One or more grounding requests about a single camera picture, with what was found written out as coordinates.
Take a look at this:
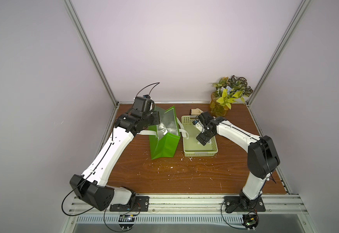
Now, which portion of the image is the light green perforated basket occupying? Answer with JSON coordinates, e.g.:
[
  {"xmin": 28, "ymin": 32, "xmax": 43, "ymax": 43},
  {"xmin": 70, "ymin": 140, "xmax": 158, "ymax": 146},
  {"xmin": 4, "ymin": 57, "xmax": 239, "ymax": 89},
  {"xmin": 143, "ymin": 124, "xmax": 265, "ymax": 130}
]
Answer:
[{"xmin": 180, "ymin": 116, "xmax": 219, "ymax": 157}]

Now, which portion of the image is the green insulated delivery bag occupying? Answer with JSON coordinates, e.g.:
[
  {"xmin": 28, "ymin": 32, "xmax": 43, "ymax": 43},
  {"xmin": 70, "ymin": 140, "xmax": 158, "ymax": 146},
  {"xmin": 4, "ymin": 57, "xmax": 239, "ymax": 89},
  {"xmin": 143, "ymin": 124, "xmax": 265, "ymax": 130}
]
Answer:
[{"xmin": 139, "ymin": 106, "xmax": 189, "ymax": 160}]

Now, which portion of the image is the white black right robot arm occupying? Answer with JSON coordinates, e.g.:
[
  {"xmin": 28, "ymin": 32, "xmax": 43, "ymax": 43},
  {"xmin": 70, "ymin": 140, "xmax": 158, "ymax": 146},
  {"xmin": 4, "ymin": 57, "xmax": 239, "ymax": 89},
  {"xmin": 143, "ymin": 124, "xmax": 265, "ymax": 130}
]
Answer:
[{"xmin": 192, "ymin": 112, "xmax": 280, "ymax": 210}]

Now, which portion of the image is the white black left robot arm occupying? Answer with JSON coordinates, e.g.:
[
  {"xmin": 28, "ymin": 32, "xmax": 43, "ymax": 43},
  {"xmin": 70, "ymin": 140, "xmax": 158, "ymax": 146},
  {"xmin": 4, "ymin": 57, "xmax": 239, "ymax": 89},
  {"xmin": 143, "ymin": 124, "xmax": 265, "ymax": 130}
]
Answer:
[{"xmin": 70, "ymin": 95, "xmax": 160, "ymax": 211}]

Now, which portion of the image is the amber plastic vase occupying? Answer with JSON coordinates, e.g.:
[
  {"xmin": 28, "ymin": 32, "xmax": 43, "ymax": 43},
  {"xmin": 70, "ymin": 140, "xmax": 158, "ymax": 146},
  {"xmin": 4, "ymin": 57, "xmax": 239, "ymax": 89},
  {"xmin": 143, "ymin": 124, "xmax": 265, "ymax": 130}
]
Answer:
[{"xmin": 209, "ymin": 94, "xmax": 229, "ymax": 117}]

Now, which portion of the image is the beige knit cotton glove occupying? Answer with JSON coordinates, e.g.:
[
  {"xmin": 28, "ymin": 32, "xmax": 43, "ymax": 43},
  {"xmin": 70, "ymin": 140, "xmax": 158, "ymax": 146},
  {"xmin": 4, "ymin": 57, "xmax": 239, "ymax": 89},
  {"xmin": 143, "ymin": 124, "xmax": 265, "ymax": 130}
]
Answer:
[{"xmin": 190, "ymin": 108, "xmax": 203, "ymax": 116}]

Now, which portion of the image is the artificial flower plant bouquet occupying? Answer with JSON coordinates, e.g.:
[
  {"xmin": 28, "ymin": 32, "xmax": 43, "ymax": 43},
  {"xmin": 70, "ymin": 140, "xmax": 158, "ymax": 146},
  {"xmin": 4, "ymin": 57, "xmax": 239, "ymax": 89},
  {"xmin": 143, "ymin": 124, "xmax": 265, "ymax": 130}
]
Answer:
[{"xmin": 211, "ymin": 75, "xmax": 253, "ymax": 110}]

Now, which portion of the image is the small circuit board right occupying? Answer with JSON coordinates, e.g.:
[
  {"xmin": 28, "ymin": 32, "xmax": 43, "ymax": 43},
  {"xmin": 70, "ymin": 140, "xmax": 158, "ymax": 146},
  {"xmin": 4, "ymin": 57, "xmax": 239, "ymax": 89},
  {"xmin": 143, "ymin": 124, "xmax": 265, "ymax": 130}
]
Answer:
[{"xmin": 242, "ymin": 212, "xmax": 259, "ymax": 231}]

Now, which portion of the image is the small circuit board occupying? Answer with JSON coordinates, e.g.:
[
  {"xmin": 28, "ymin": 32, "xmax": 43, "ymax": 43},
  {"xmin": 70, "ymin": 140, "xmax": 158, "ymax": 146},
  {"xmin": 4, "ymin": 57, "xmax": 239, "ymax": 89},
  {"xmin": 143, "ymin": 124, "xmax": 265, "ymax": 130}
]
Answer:
[
  {"xmin": 118, "ymin": 215, "xmax": 136, "ymax": 232},
  {"xmin": 242, "ymin": 212, "xmax": 259, "ymax": 231}
]

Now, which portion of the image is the small circuit board left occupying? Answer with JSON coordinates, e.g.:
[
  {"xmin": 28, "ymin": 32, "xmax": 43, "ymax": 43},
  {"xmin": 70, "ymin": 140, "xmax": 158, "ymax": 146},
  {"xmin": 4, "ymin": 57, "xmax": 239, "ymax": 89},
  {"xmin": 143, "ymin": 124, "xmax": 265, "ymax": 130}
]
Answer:
[{"xmin": 118, "ymin": 215, "xmax": 136, "ymax": 232}]

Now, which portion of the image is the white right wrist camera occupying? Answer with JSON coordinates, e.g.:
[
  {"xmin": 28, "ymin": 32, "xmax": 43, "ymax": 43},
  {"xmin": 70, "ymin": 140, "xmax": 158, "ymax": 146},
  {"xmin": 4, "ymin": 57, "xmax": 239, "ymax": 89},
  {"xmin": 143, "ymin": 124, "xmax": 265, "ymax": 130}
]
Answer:
[{"xmin": 192, "ymin": 119, "xmax": 204, "ymax": 133}]

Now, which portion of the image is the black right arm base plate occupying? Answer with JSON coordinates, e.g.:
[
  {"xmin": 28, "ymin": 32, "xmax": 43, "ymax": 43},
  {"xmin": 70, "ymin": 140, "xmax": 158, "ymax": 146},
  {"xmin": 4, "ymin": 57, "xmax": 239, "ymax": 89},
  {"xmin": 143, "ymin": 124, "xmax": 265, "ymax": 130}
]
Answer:
[{"xmin": 224, "ymin": 196, "xmax": 266, "ymax": 214}]

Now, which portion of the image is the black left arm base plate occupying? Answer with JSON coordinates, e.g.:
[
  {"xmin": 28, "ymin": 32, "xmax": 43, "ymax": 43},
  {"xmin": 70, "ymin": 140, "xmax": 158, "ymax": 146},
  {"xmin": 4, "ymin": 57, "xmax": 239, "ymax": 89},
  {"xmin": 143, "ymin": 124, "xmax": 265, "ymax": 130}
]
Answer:
[{"xmin": 109, "ymin": 196, "xmax": 150, "ymax": 212}]

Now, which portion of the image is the aluminium front frame rail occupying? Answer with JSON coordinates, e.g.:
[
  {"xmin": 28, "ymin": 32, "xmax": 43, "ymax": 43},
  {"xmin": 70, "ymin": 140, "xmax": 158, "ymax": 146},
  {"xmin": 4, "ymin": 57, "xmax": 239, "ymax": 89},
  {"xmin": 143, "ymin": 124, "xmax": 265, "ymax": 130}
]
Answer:
[{"xmin": 68, "ymin": 193, "xmax": 309, "ymax": 216}]

